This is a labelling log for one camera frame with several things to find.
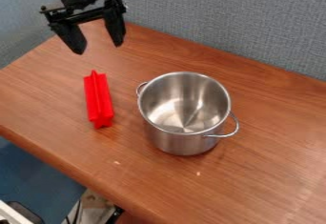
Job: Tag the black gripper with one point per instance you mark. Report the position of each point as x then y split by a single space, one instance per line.
80 11

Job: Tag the red rectangular block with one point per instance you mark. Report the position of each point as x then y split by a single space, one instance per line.
98 102

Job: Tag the stainless steel pot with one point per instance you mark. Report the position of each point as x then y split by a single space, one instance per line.
185 109

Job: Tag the white object at corner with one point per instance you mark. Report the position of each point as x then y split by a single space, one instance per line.
10 215

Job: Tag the black table leg frame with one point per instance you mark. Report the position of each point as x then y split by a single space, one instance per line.
82 215

